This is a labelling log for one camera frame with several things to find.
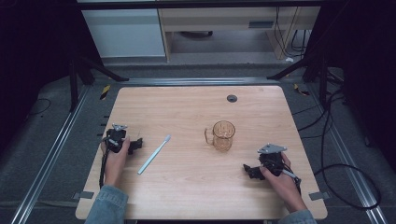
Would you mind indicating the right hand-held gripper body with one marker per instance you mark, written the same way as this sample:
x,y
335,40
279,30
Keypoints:
x,y
271,159

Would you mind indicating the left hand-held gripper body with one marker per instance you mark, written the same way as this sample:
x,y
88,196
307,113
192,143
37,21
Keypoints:
x,y
115,137

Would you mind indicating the light blue toothbrush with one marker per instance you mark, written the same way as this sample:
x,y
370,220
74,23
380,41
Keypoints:
x,y
154,154

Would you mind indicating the person's left hand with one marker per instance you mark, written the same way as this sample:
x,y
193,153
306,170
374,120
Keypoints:
x,y
114,168

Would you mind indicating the person's right hand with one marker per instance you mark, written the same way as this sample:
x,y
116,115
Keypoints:
x,y
286,188

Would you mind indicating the yellow black tape strip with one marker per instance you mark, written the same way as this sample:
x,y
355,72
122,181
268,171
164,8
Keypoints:
x,y
300,90
105,92

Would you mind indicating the grey tape piece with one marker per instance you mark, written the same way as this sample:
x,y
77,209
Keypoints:
x,y
83,195
318,196

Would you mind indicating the black metal stand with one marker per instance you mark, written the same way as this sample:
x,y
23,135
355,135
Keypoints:
x,y
74,84
317,71

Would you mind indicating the round grey table grommet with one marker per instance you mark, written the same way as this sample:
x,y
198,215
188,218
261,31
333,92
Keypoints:
x,y
232,98

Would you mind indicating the small white plug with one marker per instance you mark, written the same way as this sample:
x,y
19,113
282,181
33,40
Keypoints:
x,y
289,59

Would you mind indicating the white cabinet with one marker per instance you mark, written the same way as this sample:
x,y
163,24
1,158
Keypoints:
x,y
124,32

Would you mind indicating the light wooden desk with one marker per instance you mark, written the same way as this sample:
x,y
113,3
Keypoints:
x,y
218,18

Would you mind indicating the aluminium floor rail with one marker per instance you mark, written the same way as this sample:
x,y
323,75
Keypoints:
x,y
199,81
46,161
351,174

